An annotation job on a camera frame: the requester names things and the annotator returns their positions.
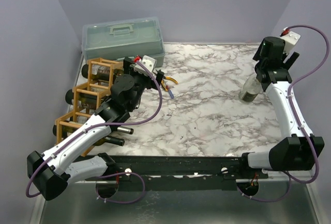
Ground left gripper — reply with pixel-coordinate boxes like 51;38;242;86
125;58;163;111

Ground brown label wine bottle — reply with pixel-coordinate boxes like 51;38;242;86
81;64;124;82

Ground clear glass bottle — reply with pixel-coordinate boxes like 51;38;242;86
238;74;262;103

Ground dark green wine bottle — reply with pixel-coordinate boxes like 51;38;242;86
65;89;97;112

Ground green bottle silver neck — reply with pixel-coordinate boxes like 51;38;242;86
111;88;122;99

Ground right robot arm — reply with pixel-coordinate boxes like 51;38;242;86
238;32;324;178

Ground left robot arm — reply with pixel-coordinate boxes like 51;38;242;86
25;55;164;201

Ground wooden wine rack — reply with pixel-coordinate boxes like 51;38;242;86
53;58;123;144

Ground bottle in rack bottom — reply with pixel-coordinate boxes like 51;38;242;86
77;114;134;136

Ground blue red screwdriver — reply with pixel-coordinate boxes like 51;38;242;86
166;86;174;99

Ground green plastic toolbox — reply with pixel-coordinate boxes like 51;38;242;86
82;17;165;67

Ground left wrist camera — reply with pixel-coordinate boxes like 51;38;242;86
134;55;157;74

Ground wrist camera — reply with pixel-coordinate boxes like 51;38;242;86
134;55;157;74
280;28;301;55

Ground yellow handled pliers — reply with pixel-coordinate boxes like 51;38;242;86
161;76;178;92

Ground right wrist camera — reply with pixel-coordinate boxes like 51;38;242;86
280;28;301;55

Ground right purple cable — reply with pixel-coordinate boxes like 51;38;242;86
237;24;329;203

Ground purple cable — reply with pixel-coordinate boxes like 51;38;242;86
25;62;163;204
237;24;329;203

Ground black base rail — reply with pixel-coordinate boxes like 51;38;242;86
73;154;269;192

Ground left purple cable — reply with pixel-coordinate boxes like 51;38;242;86
25;62;163;204

